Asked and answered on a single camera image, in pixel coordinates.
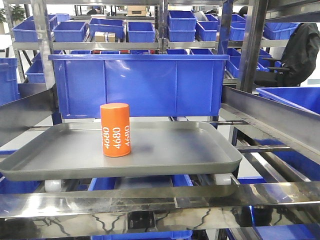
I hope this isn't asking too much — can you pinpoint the orange cylindrical capacitor 4680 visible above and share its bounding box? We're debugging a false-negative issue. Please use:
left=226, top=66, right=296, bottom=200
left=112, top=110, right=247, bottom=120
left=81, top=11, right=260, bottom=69
left=100, top=103, right=131, bottom=158

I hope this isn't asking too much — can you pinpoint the stainless steel shelf rack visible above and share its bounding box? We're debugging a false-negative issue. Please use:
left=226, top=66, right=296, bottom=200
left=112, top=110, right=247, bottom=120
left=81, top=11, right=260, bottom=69
left=0, top=0, right=320, bottom=240

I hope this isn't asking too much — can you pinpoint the cardboard box on shelf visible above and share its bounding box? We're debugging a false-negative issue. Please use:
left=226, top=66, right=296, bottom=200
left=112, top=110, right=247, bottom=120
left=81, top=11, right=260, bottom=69
left=94, top=31, right=116, bottom=43

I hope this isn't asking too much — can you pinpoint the blue bin back shelf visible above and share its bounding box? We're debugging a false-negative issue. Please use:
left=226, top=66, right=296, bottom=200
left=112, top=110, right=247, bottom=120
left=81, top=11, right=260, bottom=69
left=53, top=21, right=87, bottom=42

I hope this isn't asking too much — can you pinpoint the large blue plastic bin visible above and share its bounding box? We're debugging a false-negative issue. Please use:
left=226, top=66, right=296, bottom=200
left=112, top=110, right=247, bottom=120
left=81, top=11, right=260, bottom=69
left=48, top=54, right=229, bottom=119

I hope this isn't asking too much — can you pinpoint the white roller right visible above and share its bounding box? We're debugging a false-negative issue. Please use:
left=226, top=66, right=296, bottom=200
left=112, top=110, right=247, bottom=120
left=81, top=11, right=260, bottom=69
left=213, top=173, right=232, bottom=186

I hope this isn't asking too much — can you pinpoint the white roller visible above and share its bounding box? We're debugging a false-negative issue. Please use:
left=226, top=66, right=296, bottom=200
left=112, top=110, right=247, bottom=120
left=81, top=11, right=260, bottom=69
left=213, top=173, right=232, bottom=186
left=44, top=179, right=63, bottom=193

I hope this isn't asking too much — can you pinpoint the blue bin back middle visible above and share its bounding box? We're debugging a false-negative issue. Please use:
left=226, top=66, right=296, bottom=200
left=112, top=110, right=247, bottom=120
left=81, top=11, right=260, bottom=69
left=127, top=22, right=155, bottom=43

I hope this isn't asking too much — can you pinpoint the grey metal tray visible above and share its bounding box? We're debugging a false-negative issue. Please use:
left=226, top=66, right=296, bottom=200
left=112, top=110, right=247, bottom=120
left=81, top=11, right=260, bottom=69
left=0, top=121, right=242, bottom=181

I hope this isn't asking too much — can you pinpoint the white roller left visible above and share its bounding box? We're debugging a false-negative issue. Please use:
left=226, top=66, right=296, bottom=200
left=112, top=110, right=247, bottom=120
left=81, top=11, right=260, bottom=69
left=44, top=179, right=63, bottom=193

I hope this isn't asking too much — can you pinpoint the blue bin right side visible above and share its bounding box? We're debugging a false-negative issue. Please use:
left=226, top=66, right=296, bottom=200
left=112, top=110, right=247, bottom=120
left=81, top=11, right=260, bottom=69
left=256, top=86, right=320, bottom=114

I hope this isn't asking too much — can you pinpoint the black office chair with jacket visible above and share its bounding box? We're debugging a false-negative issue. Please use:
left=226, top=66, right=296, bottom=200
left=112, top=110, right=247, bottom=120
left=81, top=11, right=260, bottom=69
left=254, top=22, right=320, bottom=87

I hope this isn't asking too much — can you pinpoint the blue bin far left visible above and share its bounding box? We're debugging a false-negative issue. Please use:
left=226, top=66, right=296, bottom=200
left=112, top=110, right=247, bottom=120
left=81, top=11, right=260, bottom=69
left=0, top=57, right=20, bottom=106

